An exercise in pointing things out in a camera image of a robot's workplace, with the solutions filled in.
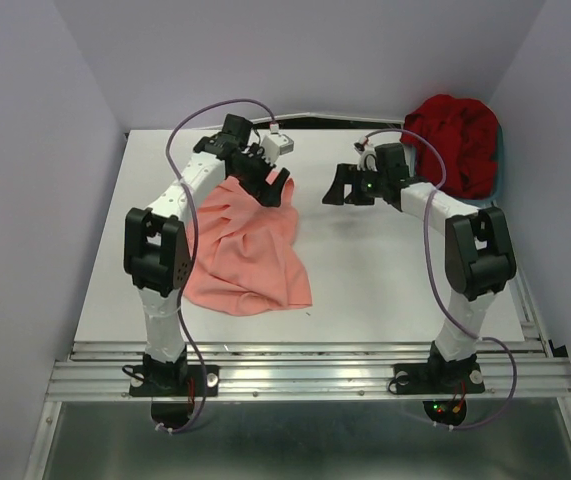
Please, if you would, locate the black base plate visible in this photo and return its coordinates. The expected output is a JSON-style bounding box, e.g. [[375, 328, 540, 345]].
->
[[122, 364, 220, 398], [387, 363, 486, 397]]

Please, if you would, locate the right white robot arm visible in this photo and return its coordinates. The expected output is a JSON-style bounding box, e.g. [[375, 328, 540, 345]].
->
[[322, 139, 517, 395]]

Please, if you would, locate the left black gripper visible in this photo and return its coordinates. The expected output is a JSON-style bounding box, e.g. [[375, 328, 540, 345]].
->
[[231, 143, 289, 208]]

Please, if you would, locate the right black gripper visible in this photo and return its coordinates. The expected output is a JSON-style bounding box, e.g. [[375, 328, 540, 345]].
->
[[319, 163, 386, 205]]

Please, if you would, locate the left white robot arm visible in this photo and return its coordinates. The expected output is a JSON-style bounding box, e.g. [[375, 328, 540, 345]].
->
[[123, 114, 294, 397]]

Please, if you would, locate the teal plastic basket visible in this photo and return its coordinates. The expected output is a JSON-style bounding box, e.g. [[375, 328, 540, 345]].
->
[[404, 125, 505, 207]]

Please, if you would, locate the aluminium rail frame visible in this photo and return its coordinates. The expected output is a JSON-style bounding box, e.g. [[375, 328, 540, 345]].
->
[[23, 199, 571, 480]]

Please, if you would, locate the red skirt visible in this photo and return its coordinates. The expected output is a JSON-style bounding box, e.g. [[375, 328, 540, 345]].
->
[[401, 94, 499, 199]]

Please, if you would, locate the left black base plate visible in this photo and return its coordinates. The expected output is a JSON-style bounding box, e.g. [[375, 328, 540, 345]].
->
[[122, 364, 220, 398]]

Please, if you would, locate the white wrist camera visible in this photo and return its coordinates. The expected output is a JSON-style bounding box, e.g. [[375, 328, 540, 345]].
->
[[260, 133, 294, 164], [354, 136, 377, 171]]

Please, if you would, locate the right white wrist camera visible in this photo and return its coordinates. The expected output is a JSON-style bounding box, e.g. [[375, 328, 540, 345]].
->
[[354, 136, 377, 171]]

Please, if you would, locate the pink skirt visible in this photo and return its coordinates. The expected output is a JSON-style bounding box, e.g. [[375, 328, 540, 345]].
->
[[184, 177, 312, 316]]

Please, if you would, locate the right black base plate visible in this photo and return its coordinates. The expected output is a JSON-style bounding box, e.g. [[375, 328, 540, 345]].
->
[[387, 363, 486, 397]]

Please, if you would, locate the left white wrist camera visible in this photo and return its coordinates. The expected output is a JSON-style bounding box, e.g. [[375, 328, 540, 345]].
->
[[260, 133, 294, 164]]

